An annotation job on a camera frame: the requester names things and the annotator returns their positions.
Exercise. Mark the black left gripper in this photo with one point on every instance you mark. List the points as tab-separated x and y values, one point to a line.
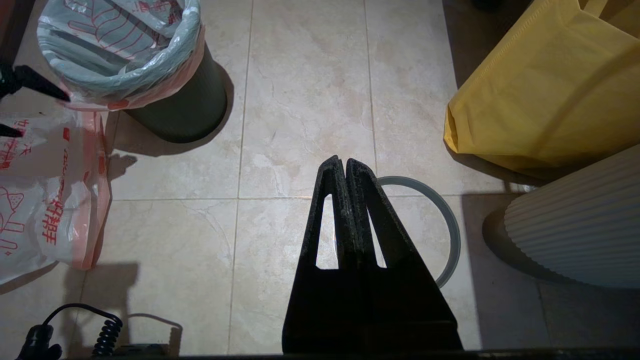
6	80

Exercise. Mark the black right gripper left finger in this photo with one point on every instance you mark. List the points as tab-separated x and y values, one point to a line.
300	310

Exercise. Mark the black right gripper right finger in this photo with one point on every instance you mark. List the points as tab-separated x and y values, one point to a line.
410	310

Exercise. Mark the white garbage bag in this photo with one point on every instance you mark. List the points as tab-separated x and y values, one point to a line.
115	60

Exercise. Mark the white red-printed plastic bag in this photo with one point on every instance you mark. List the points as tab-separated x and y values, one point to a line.
40	235

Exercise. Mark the black round trash bin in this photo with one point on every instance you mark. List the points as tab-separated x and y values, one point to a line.
190	110

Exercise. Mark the yellow fabric bag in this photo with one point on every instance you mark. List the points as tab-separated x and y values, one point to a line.
540	90

